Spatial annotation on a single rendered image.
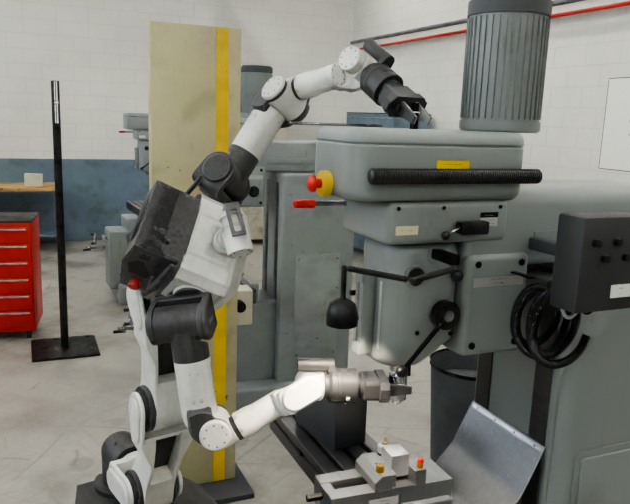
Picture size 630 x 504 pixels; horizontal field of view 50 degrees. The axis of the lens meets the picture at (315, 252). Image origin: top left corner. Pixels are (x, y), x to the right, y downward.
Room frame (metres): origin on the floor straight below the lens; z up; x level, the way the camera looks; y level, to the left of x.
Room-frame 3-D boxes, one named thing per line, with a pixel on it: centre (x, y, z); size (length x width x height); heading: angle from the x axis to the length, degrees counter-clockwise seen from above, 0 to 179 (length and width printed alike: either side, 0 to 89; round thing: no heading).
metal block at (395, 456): (1.65, -0.23, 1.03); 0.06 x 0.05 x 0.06; 21
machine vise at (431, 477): (1.63, -0.20, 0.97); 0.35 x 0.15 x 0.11; 111
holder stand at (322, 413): (2.02, -0.07, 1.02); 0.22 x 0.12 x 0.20; 34
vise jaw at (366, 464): (1.63, -0.18, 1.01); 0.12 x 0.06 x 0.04; 21
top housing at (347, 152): (1.66, -0.24, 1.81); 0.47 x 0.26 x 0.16; 113
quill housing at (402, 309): (1.65, -0.23, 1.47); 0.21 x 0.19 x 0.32; 23
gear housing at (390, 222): (1.67, -0.27, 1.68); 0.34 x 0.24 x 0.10; 113
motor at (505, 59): (1.75, -0.46, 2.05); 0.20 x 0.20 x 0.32
